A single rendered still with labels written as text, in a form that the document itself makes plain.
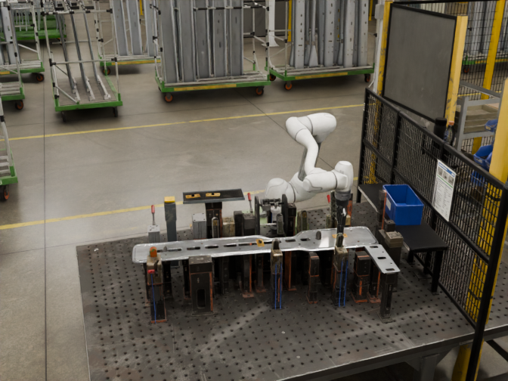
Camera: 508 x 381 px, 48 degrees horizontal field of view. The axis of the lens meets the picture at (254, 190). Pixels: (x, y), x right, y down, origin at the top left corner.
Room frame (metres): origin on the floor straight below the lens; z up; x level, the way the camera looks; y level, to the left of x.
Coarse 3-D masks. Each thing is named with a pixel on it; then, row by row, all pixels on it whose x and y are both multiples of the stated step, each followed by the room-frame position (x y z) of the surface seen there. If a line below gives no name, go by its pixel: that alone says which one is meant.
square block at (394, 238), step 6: (390, 234) 2.81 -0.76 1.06; (396, 234) 2.81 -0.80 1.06; (390, 240) 2.77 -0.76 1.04; (396, 240) 2.77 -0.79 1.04; (402, 240) 2.78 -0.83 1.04; (390, 246) 2.77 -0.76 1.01; (396, 246) 2.77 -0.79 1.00; (390, 252) 2.77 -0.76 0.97; (396, 252) 2.78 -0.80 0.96; (384, 258) 2.82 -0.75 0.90; (396, 258) 2.78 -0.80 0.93; (396, 264) 2.78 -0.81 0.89; (396, 276) 2.78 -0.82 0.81; (396, 282) 2.78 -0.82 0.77
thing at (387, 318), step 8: (392, 272) 2.53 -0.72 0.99; (384, 280) 2.53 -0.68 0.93; (392, 280) 2.52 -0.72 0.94; (384, 288) 2.53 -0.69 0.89; (392, 288) 2.53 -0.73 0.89; (384, 296) 2.52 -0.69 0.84; (384, 304) 2.52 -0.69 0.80; (376, 312) 2.57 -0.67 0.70; (384, 312) 2.52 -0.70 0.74; (384, 320) 2.51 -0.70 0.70; (392, 320) 2.51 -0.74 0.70
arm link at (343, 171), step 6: (342, 162) 2.89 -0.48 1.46; (336, 168) 2.87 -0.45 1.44; (342, 168) 2.85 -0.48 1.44; (348, 168) 2.86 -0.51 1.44; (336, 174) 2.84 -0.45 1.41; (342, 174) 2.84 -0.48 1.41; (348, 174) 2.85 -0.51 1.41; (336, 180) 2.82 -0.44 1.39; (342, 180) 2.83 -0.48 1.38; (348, 180) 2.85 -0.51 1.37; (336, 186) 2.82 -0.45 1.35; (342, 186) 2.83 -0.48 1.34; (348, 186) 2.85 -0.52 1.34
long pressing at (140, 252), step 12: (336, 228) 2.99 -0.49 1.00; (348, 228) 2.99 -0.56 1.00; (360, 228) 2.99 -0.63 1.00; (192, 240) 2.84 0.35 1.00; (204, 240) 2.85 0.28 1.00; (216, 240) 2.85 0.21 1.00; (228, 240) 2.85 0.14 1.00; (240, 240) 2.85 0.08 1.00; (252, 240) 2.85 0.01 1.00; (264, 240) 2.85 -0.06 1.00; (300, 240) 2.85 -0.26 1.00; (312, 240) 2.85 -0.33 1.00; (324, 240) 2.85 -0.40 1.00; (348, 240) 2.85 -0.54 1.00; (360, 240) 2.85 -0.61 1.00; (372, 240) 2.85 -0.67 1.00; (132, 252) 2.72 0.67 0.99; (144, 252) 2.71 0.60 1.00; (168, 252) 2.71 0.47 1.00; (180, 252) 2.71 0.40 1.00; (192, 252) 2.71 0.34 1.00; (204, 252) 2.71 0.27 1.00; (216, 252) 2.71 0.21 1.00; (228, 252) 2.71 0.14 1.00; (240, 252) 2.72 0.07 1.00; (252, 252) 2.72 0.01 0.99; (264, 252) 2.73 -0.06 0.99
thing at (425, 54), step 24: (384, 24) 5.91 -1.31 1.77; (408, 24) 5.54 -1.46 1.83; (432, 24) 5.17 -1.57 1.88; (456, 24) 4.84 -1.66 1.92; (384, 48) 5.89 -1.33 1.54; (408, 48) 5.49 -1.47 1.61; (432, 48) 5.12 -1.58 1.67; (456, 48) 4.77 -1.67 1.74; (384, 72) 5.86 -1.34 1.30; (408, 72) 5.45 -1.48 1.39; (432, 72) 5.08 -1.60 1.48; (456, 72) 4.76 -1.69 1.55; (384, 96) 5.82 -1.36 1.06; (408, 96) 5.41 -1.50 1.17; (432, 96) 5.04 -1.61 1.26; (456, 96) 4.77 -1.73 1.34; (384, 120) 5.80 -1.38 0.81; (432, 120) 4.99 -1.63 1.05; (384, 168) 5.71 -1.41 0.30; (408, 168) 5.29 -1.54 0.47
